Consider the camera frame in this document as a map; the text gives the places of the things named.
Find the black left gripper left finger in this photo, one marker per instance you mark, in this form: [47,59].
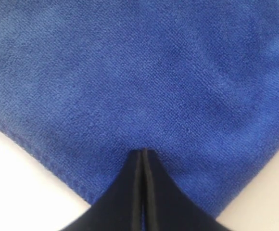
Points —
[120,207]

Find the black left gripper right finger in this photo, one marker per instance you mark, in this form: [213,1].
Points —
[166,207]

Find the blue microfibre towel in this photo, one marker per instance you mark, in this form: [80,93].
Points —
[85,82]

